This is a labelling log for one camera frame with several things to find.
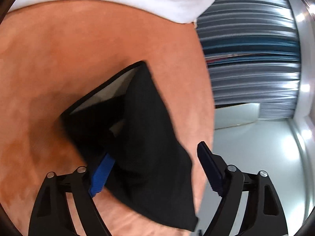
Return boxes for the black pants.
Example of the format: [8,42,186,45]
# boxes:
[61,61,198,231]

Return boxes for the grey blue curtains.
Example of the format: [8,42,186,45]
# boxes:
[197,0,301,119]

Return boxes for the orange velvet bed cover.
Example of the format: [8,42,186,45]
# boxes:
[0,0,216,236]

